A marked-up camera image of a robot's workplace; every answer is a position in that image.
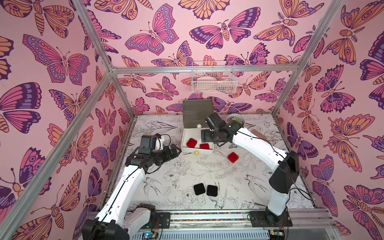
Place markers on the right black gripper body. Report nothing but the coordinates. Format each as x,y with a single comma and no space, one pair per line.
210,130

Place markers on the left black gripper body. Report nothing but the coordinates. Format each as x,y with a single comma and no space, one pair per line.
164,155

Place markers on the red brooch box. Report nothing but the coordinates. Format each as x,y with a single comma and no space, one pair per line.
191,143
233,157
205,146

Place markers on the red brooch box front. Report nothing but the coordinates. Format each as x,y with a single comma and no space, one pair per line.
191,143

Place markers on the three-tier drawer cabinet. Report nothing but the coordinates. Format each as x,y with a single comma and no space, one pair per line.
194,114

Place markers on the black brooch box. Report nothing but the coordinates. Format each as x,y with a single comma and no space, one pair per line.
212,191
199,189

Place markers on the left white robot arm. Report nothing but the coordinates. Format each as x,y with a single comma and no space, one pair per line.
112,223

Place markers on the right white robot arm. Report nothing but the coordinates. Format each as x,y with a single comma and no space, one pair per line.
284,165

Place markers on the white pot with succulent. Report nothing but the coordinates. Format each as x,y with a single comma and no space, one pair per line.
236,117

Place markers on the pink comb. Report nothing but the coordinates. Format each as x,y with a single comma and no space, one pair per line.
258,134

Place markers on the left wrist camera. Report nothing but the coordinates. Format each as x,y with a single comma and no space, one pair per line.
159,142

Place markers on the white wire wall basket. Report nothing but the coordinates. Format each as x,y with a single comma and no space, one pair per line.
213,80

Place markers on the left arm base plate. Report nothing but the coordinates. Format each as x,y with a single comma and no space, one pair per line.
160,220

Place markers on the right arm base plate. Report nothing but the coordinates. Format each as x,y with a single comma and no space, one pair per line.
265,219

